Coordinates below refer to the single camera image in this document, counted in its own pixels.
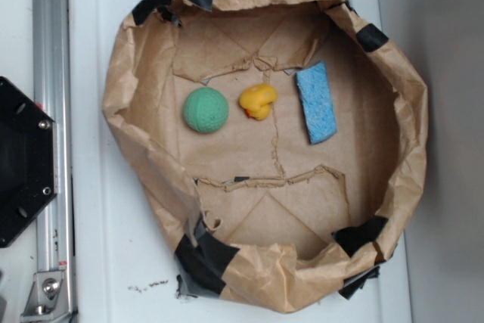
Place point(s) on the yellow rubber duck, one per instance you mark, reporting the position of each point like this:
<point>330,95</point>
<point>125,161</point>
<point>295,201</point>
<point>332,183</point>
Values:
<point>256,100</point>

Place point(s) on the brown paper bag bin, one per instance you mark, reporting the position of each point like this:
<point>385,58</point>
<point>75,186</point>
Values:
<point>254,213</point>

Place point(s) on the green dimpled ball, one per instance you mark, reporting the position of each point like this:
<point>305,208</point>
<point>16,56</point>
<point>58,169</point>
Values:
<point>205,110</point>

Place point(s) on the blue sponge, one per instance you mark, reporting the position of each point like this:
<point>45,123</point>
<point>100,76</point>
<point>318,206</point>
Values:
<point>317,103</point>

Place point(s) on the white tray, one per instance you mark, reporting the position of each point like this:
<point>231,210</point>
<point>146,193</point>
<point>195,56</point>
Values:
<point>124,269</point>

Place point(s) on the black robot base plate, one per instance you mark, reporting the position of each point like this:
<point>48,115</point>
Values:
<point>27,162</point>

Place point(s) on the metal corner bracket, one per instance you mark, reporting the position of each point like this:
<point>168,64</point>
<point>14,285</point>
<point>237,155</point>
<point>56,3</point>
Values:
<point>48,298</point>

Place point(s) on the aluminium rail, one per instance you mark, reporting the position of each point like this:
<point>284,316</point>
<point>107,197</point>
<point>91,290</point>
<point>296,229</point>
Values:
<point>54,225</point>

